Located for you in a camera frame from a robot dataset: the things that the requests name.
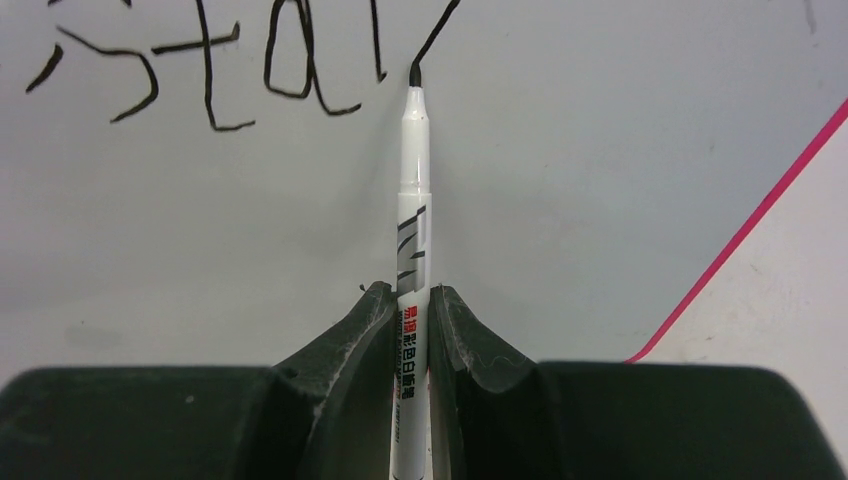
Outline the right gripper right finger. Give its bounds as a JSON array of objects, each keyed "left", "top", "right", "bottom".
[{"left": 429, "top": 286, "right": 845, "bottom": 479}]

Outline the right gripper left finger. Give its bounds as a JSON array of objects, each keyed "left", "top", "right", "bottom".
[{"left": 1, "top": 282, "right": 396, "bottom": 479}]

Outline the white whiteboard marker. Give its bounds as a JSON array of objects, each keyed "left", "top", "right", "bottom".
[{"left": 391, "top": 60, "right": 433, "bottom": 479}]

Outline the pink framed whiteboard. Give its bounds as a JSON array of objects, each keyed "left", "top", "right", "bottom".
[{"left": 1, "top": 1, "right": 847, "bottom": 378}]

